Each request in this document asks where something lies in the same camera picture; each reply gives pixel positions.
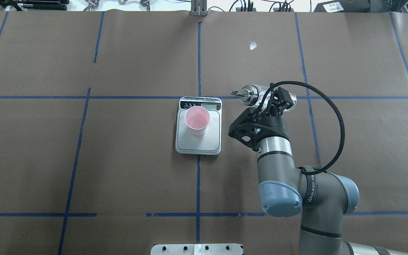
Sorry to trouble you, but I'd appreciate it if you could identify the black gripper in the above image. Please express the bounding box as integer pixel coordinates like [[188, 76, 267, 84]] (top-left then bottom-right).
[[254, 87, 294, 142]]

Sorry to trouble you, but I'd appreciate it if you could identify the aluminium frame post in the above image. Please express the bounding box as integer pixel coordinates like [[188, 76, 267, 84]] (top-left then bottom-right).
[[190, 0, 208, 17]]

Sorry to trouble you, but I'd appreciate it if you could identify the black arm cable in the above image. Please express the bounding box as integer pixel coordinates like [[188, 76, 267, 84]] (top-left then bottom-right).
[[261, 81, 345, 176]]

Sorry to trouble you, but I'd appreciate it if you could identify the pink plastic cup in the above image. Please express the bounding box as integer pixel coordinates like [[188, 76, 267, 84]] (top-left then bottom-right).
[[184, 106, 210, 136]]

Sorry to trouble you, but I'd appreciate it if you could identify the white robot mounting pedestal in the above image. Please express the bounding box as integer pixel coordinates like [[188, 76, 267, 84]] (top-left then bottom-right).
[[150, 243, 244, 255]]

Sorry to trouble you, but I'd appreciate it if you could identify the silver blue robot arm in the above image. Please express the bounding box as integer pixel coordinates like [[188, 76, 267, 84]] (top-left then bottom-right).
[[249, 84, 402, 255]]

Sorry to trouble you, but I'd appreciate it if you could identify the silver digital kitchen scale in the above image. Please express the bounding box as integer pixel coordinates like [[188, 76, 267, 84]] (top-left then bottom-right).
[[175, 97, 222, 155]]

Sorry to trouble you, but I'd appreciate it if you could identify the black folded tripod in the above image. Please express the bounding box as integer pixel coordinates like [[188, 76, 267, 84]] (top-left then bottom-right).
[[0, 0, 70, 11]]

